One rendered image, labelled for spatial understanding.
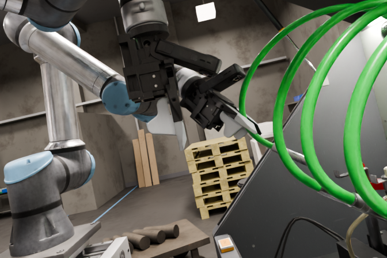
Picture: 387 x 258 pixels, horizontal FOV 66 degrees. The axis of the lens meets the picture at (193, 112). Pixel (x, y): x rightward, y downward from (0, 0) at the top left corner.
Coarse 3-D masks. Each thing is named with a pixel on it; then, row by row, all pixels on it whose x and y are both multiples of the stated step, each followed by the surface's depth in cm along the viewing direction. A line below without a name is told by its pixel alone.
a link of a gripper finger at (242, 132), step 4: (236, 108) 71; (248, 116) 69; (252, 120) 67; (256, 124) 66; (244, 128) 69; (256, 128) 66; (240, 132) 70; (244, 132) 69; (260, 132) 66; (236, 136) 70; (240, 136) 69
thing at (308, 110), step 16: (368, 16) 37; (352, 32) 36; (336, 48) 36; (320, 64) 36; (320, 80) 36; (304, 112) 36; (304, 128) 36; (304, 144) 36; (320, 176) 35; (336, 192) 35; (352, 192) 36; (368, 208) 35
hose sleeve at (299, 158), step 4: (272, 148) 64; (276, 152) 64; (288, 152) 63; (292, 152) 63; (296, 152) 63; (292, 156) 63; (296, 156) 62; (300, 156) 62; (296, 160) 63; (300, 160) 62; (304, 160) 62; (304, 164) 62
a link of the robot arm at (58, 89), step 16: (64, 32) 90; (48, 64) 88; (48, 80) 88; (64, 80) 90; (48, 96) 88; (64, 96) 89; (48, 112) 89; (64, 112) 89; (48, 128) 89; (64, 128) 89; (48, 144) 90; (64, 144) 88; (80, 144) 90; (64, 160) 85; (80, 160) 89; (80, 176) 89
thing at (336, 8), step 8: (328, 8) 60; (336, 8) 59; (344, 8) 59; (304, 16) 61; (312, 16) 61; (384, 16) 57; (296, 24) 62; (280, 32) 63; (288, 32) 63; (272, 40) 63; (264, 48) 64; (256, 56) 65; (264, 56) 65; (256, 64) 65; (248, 72) 65; (248, 80) 65; (240, 96) 66; (240, 104) 66; (240, 112) 66; (256, 136) 65; (264, 144) 65; (272, 144) 64
